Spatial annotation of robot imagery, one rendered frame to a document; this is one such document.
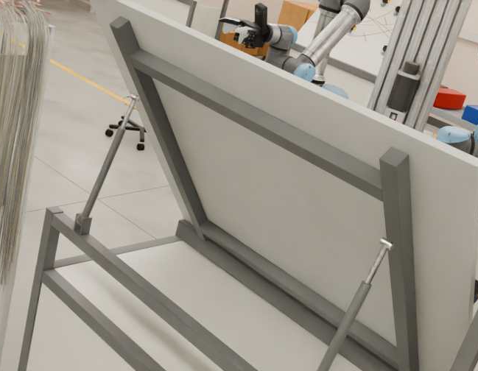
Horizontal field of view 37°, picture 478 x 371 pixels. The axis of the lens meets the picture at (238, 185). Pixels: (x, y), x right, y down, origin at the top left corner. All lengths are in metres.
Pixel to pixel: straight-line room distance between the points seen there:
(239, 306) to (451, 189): 1.13
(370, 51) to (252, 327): 4.96
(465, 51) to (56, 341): 7.86
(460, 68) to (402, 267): 8.00
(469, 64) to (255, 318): 7.50
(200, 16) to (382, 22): 2.28
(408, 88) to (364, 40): 4.12
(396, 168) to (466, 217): 0.16
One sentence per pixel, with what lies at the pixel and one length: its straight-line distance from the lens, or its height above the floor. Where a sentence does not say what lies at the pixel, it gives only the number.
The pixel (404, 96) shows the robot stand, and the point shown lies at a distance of 2.92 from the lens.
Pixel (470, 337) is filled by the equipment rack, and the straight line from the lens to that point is 1.52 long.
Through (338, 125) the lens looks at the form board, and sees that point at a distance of 1.44.
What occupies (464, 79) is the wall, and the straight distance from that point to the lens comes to 9.50.
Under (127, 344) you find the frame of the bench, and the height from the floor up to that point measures 0.80.
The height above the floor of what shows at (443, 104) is 0.99.
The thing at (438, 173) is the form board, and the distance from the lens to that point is 1.34.
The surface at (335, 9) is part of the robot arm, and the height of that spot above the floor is 1.69.
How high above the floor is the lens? 1.97
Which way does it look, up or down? 21 degrees down
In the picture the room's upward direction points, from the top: 16 degrees clockwise
